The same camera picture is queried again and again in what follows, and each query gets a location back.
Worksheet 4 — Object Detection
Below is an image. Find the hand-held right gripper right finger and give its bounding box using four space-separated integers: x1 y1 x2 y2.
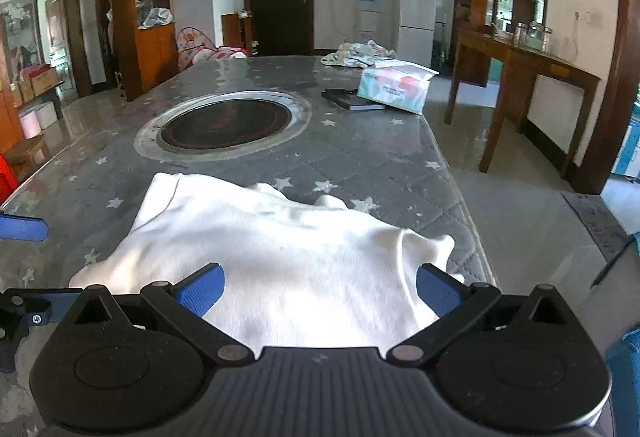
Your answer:
385 262 571 365

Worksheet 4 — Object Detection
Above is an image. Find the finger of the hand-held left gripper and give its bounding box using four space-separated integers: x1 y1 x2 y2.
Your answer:
0 288 83 343
0 212 49 243

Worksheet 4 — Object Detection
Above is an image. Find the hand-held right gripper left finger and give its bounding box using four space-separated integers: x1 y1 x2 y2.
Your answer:
70 262 253 365

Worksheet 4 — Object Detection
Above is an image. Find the white garment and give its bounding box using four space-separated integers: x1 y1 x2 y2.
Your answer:
69 172 466 353

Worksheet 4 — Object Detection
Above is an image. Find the red plastic stool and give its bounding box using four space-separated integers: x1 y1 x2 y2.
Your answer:
0 152 19 203

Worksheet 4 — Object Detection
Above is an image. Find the small wooden stool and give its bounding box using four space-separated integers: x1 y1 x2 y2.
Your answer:
2 134 51 183

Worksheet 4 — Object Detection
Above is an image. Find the pink bucket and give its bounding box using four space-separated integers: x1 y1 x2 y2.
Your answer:
19 111 42 138

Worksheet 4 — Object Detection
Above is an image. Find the white bucket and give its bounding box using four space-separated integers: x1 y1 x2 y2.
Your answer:
35 101 60 128

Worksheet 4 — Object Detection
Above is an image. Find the cardboard box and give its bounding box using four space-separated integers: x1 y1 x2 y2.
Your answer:
30 67 60 94

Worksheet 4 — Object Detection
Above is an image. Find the grey star table cover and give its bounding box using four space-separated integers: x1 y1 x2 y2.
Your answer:
0 54 501 437

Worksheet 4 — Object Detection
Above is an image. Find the dark floor mat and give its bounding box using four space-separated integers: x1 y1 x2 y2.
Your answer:
560 190 631 263

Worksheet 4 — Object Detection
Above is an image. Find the round inset cooktop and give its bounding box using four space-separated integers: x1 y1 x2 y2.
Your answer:
134 90 313 163

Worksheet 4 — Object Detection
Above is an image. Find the blue cloth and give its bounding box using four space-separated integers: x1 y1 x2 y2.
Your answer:
605 324 640 400

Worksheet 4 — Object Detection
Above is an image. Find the tissue pack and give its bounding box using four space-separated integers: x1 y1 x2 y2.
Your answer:
356 60 440 114

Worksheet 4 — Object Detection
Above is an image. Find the black notebook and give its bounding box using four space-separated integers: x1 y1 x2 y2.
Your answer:
321 87 387 112

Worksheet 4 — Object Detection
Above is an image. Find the wooden open shelf divider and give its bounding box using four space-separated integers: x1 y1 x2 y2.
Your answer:
109 0 178 100

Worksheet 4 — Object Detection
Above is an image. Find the printed pop-up play tent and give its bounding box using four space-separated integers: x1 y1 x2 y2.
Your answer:
177 27 221 73

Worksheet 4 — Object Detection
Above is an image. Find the white plastic bag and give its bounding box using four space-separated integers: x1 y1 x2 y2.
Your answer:
140 7 174 29

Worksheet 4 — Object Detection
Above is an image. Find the wooden side table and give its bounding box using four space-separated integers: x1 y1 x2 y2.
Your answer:
445 27 603 180

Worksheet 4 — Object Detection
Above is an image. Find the patterned cloth pile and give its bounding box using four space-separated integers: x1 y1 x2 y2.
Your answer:
320 40 397 68

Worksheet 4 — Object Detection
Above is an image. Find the small dark wooden cabinet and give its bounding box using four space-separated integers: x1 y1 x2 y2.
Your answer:
221 12 253 55

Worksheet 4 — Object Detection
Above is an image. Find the white refrigerator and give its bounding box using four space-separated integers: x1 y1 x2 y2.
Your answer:
397 0 439 68

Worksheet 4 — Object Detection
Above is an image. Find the white water dispenser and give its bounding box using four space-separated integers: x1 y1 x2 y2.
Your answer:
357 0 381 45

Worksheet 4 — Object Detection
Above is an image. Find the floral wall picture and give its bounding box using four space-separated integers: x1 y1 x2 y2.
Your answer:
0 0 41 68

